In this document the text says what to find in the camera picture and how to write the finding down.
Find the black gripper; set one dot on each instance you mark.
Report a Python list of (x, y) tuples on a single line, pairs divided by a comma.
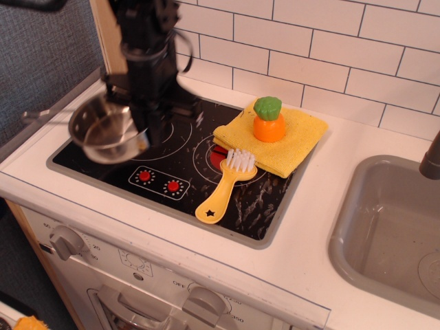
[(152, 80)]

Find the small steel pot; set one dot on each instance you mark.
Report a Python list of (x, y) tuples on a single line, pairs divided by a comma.
[(106, 131)]

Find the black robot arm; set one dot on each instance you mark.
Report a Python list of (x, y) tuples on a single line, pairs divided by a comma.
[(149, 26)]

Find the yellow toy brush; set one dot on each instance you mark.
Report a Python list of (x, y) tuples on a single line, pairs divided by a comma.
[(238, 166)]

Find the black toy stove top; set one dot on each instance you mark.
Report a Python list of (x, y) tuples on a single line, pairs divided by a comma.
[(175, 177)]

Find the orange toy carrot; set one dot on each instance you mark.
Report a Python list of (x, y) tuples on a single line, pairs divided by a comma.
[(269, 123)]

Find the yellow folded cloth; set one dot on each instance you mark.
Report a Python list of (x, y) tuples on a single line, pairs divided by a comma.
[(303, 131)]

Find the grey left oven knob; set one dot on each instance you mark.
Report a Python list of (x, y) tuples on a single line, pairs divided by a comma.
[(66, 242)]

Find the grey oven knob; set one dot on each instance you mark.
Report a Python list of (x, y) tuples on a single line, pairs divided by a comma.
[(204, 305), (66, 242)]

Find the white toy oven front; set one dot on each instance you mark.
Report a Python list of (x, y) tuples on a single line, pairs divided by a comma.
[(109, 287)]

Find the grey right oven knob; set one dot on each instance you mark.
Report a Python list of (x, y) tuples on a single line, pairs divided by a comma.
[(204, 305)]

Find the grey sink basin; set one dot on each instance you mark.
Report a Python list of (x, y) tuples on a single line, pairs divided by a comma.
[(386, 237)]

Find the grey faucet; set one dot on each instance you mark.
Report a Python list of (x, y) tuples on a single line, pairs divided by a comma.
[(430, 164)]

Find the wooden side post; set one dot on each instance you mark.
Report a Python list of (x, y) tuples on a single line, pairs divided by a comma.
[(109, 36)]

